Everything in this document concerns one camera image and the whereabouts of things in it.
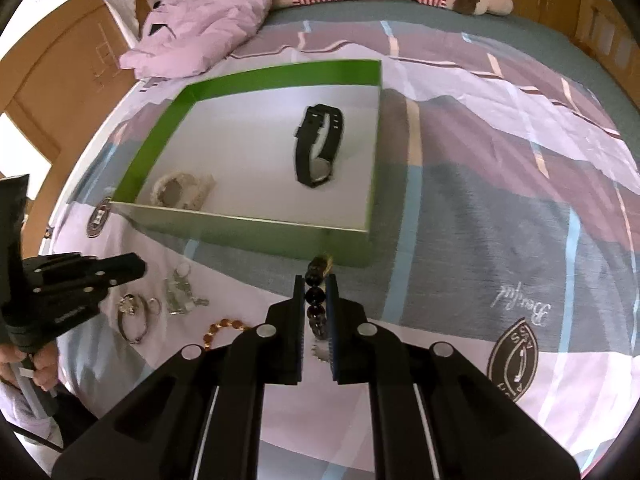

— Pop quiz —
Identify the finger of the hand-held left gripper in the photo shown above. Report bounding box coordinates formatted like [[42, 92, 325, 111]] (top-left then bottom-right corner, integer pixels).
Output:
[[22, 254, 148, 306]]

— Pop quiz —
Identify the silver keychain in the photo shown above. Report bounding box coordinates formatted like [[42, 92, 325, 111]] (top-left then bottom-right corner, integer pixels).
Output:
[[165, 264, 211, 316]]

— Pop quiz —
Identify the dark bead bracelet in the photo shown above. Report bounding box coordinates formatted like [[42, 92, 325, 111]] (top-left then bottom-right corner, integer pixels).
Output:
[[306, 255, 335, 361]]

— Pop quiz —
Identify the silver bangle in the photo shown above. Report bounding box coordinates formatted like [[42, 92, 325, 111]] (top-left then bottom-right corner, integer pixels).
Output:
[[117, 294, 151, 345]]

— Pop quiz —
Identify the pink quilt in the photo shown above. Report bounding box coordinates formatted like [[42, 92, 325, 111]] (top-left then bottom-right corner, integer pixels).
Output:
[[119, 0, 281, 80]]

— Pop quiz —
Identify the grey cloth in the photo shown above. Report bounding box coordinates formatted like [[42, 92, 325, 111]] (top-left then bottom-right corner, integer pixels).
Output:
[[97, 0, 142, 47]]

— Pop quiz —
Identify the black wristwatch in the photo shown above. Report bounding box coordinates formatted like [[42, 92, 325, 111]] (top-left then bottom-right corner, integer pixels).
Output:
[[292, 104, 346, 188]]

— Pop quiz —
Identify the amber bead bracelet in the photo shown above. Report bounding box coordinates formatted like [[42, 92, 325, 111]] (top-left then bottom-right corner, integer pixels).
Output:
[[202, 317, 253, 351]]

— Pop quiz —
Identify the green cardboard box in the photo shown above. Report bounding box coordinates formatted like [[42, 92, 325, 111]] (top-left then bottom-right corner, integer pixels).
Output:
[[109, 59, 383, 268]]

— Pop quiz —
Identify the patchwork bedsheet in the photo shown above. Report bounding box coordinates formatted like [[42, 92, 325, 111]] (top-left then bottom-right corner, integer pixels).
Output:
[[42, 0, 640, 480]]

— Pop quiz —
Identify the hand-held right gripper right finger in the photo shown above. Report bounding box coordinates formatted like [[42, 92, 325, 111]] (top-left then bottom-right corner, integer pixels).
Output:
[[325, 274, 583, 480]]

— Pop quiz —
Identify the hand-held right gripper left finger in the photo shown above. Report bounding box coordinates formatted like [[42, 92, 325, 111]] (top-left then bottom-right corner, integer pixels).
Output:
[[52, 275, 307, 480]]

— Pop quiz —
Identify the person's left hand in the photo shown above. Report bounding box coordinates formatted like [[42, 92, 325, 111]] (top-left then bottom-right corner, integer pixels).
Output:
[[0, 344, 60, 392]]

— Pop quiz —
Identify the wooden cabinet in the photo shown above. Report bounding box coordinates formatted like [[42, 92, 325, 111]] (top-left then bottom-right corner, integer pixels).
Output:
[[510, 0, 640, 91], [0, 0, 151, 201]]

